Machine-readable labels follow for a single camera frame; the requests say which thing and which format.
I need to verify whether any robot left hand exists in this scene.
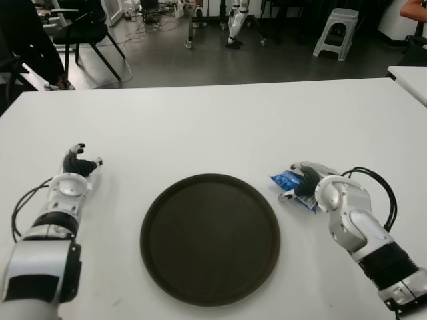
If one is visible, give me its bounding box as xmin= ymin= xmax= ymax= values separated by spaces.
xmin=63 ymin=143 xmax=103 ymax=177

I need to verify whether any black right forearm cable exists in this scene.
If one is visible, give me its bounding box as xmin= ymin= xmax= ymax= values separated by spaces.
xmin=342 ymin=166 xmax=398 ymax=231

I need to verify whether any black wheeled metal frame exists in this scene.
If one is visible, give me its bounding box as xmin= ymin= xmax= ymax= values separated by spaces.
xmin=184 ymin=0 xmax=268 ymax=51

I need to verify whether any white side table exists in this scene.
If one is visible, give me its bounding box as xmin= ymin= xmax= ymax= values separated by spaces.
xmin=386 ymin=65 xmax=427 ymax=107

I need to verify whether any black left forearm cable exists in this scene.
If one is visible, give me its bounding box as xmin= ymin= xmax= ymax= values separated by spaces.
xmin=11 ymin=178 xmax=56 ymax=243

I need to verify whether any round dark brown tray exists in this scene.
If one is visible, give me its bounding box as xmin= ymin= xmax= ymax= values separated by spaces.
xmin=139 ymin=173 xmax=281 ymax=307

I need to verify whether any white humanoid robot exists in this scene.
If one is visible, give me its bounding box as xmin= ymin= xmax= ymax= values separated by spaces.
xmin=225 ymin=0 xmax=251 ymax=50

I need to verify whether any black chair with grey armrests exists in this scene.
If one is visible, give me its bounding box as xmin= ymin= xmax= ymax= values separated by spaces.
xmin=43 ymin=0 xmax=126 ymax=82

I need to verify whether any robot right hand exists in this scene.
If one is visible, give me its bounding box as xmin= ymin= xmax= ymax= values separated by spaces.
xmin=278 ymin=161 xmax=341 ymax=203

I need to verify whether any white framed panel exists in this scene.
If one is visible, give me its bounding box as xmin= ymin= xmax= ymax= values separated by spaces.
xmin=99 ymin=0 xmax=129 ymax=26

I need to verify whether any black mesh chair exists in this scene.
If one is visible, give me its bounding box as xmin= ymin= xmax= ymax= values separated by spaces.
xmin=0 ymin=53 xmax=44 ymax=113

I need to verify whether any black forearm cable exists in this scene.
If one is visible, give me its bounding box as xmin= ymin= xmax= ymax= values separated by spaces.
xmin=11 ymin=178 xmax=56 ymax=243
xmin=342 ymin=166 xmax=398 ymax=231

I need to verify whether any person in black clothes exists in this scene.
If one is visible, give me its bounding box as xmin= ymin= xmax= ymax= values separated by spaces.
xmin=0 ymin=0 xmax=76 ymax=91

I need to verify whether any white plastic stool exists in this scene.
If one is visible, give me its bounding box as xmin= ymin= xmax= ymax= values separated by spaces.
xmin=312 ymin=8 xmax=360 ymax=62

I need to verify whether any white floor cable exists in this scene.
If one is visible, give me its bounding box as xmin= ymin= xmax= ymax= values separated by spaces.
xmin=83 ymin=13 xmax=181 ymax=89

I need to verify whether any blue Oreo cookie pack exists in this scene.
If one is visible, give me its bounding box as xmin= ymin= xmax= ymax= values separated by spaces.
xmin=268 ymin=169 xmax=318 ymax=214

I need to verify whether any person in white shirt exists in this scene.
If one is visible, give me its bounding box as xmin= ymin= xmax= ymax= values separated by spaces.
xmin=400 ymin=0 xmax=427 ymax=21

